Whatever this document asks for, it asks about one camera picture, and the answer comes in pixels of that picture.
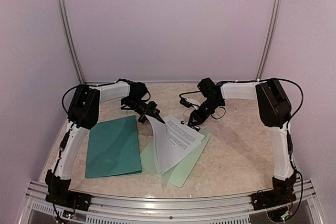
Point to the right aluminium frame post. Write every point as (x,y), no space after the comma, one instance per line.
(269,38)

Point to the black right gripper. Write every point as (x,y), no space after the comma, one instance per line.
(199,118)

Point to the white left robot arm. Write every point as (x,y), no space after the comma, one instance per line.
(82,116)

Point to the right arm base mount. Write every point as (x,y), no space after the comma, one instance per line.
(282,192)

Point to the white paper sheet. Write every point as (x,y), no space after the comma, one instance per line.
(173,141)

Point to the left aluminium frame post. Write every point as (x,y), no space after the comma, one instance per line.
(70,41)

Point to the aluminium frame post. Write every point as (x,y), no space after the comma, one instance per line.
(70,41)
(269,38)

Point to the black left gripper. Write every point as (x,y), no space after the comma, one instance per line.
(150,110)

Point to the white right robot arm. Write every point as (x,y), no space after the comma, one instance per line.
(274,111)

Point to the dark green folder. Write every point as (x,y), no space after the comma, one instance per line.
(113,149)

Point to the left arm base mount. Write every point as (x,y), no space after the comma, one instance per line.
(68,197)

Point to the front aluminium rail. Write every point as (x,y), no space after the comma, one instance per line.
(236,208)

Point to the light green clipboard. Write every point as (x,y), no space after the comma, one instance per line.
(178,174)

